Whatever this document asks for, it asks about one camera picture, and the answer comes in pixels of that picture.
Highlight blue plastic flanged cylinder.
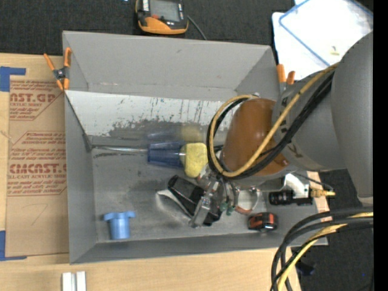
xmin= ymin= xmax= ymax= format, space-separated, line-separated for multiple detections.
xmin=103 ymin=210 xmax=136 ymax=241

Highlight black cylinder on white bracket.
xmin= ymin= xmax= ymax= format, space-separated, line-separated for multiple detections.
xmin=267 ymin=173 xmax=336 ymax=207

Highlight yellow sponge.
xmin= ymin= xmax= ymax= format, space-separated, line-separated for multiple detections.
xmin=182 ymin=142 xmax=209 ymax=178

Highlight white cloth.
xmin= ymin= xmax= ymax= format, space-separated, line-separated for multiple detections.
xmin=155 ymin=189 xmax=195 ymax=219

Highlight orange and black tape measure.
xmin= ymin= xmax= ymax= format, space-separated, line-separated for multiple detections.
xmin=247 ymin=212 xmax=278 ymax=232

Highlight grey metal bin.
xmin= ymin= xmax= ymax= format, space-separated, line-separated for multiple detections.
xmin=61 ymin=30 xmax=330 ymax=265

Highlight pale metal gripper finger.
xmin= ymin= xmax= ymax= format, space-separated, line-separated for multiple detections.
xmin=193 ymin=199 xmax=215 ymax=229
xmin=188 ymin=196 xmax=210 ymax=226

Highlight black sunglasses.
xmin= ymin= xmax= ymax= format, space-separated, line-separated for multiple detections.
xmin=167 ymin=175 xmax=222 ymax=227

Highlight blue clear plastic cup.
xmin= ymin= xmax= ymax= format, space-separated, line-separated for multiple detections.
xmin=147 ymin=141 xmax=186 ymax=167

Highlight brown cardboard board red print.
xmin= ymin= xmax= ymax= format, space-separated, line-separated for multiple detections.
xmin=0 ymin=52 xmax=71 ymax=261

